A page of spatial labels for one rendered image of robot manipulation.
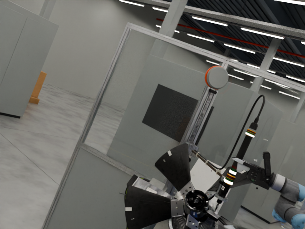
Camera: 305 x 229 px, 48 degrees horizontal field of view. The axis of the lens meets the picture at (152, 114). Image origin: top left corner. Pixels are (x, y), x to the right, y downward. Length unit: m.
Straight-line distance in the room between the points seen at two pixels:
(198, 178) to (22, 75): 5.46
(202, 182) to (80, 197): 1.18
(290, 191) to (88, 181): 1.66
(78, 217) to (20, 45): 4.58
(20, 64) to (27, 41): 0.46
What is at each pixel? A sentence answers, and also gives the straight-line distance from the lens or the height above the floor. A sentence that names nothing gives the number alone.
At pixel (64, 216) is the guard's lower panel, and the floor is 0.38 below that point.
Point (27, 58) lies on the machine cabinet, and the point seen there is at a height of 1.20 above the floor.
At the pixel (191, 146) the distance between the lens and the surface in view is 2.24.
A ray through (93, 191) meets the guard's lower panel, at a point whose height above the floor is 0.70.
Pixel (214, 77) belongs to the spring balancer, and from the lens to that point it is 2.34.
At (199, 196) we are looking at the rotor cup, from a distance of 1.74.
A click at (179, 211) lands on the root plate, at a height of 1.12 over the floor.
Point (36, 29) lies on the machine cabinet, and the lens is 7.03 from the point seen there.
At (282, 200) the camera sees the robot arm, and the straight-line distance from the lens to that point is 1.75.
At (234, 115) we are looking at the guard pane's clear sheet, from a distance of 2.46.
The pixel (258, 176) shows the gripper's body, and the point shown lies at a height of 1.46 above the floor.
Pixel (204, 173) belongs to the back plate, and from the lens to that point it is 2.14.
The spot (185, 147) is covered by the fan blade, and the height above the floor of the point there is 1.41.
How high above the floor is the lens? 1.64
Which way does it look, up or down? 4 degrees down
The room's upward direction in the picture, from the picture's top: 23 degrees clockwise
